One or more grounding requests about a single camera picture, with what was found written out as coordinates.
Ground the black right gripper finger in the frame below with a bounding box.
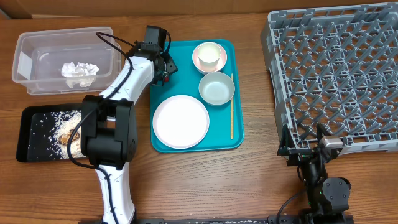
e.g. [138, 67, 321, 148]
[317, 123, 331, 146]
[277, 124, 294, 156]

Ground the grey-green bowl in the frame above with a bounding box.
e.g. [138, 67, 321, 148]
[198, 72, 235, 106]

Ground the white tissue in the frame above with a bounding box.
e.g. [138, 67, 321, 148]
[61, 62, 99, 88]

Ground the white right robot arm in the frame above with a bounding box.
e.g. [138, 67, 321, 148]
[275, 123, 354, 224]

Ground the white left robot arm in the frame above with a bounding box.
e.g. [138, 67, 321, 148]
[67, 26, 178, 223]

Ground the grey dishwasher rack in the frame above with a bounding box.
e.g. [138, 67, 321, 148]
[261, 2, 397, 154]

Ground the black food waste tray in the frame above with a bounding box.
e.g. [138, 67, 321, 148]
[16, 103, 81, 162]

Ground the teal serving tray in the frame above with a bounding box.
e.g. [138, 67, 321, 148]
[150, 39, 244, 153]

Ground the white cup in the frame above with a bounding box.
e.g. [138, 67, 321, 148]
[198, 42, 221, 70]

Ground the large white plate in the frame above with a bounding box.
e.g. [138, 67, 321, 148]
[152, 95, 210, 149]

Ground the pink saucer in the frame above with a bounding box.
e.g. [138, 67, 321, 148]
[192, 43, 228, 75]

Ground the wooden chopstick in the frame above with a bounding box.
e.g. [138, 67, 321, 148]
[230, 74, 235, 139]

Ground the clear plastic bin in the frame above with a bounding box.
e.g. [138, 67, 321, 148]
[12, 27, 123, 95]

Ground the brown food scrap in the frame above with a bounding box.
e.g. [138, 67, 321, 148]
[58, 129, 80, 146]

